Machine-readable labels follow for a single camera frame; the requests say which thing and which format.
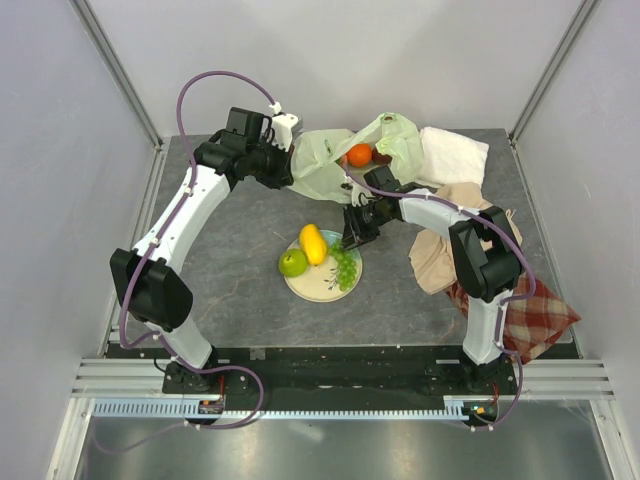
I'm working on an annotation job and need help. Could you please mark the green fake apple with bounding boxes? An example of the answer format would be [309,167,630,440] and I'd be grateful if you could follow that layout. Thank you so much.
[278,248,309,278]

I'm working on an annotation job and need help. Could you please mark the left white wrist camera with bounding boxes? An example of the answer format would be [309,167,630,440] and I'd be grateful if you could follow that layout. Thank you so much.
[268,102,303,151]

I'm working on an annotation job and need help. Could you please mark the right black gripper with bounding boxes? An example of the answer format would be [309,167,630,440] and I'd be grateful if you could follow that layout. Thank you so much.
[340,201,392,252]

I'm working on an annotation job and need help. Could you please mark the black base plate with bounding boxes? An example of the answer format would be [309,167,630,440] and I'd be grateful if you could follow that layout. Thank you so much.
[162,346,517,411]

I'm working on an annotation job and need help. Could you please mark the beige crumpled cloth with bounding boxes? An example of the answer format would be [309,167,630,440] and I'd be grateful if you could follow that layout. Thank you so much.
[409,182,491,295]

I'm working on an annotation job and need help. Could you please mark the yellow fake mango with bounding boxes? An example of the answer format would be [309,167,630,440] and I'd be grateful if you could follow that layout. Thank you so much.
[298,224,328,266]

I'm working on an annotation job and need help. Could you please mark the red plaid cloth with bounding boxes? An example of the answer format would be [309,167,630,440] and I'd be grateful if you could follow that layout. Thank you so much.
[446,275,580,365]

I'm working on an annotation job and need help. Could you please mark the orange fake fruit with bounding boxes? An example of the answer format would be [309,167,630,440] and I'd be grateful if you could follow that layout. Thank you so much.
[346,143,373,168]

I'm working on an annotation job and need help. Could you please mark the beige and blue plate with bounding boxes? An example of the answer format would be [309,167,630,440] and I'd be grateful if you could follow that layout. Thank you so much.
[280,227,363,303]

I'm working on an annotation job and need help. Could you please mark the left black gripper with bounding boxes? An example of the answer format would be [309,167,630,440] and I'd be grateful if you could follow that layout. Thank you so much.
[247,136,295,191]

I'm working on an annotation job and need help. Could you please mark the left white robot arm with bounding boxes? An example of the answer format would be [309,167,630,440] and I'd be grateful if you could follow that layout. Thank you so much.
[110,107,302,393]

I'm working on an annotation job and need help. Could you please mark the purple cable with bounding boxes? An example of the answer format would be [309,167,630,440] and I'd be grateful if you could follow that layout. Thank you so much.
[118,69,281,350]
[342,164,539,351]

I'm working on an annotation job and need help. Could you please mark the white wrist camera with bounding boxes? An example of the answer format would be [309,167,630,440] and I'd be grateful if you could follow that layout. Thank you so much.
[341,179,372,207]
[268,102,303,151]

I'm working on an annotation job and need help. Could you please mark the white folded towel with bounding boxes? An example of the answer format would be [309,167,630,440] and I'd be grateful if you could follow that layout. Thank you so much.
[417,127,489,187]

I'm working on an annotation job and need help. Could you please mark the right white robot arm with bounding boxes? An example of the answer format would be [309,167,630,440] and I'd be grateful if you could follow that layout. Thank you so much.
[341,166,532,394]

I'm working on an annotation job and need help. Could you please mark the light blue cable duct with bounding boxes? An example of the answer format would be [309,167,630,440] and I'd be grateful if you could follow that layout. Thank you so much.
[93,397,471,421]

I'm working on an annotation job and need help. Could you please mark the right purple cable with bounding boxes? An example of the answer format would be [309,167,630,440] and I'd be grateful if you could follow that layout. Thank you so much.
[342,164,539,351]

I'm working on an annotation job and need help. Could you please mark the dark red fake fruit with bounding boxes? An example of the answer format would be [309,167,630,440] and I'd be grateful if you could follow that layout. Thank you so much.
[371,148,393,166]

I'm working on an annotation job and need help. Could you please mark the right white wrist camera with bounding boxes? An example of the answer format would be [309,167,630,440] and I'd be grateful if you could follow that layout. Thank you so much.
[341,179,372,207]

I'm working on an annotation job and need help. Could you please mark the green fake grapes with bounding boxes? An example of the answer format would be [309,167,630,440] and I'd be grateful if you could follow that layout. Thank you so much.
[327,241,357,292]

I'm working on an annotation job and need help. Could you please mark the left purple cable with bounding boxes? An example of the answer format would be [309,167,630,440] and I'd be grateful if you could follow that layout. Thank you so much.
[118,69,281,350]

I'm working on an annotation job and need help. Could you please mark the light green plastic bag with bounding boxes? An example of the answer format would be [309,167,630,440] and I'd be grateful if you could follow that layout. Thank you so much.
[290,113,424,204]

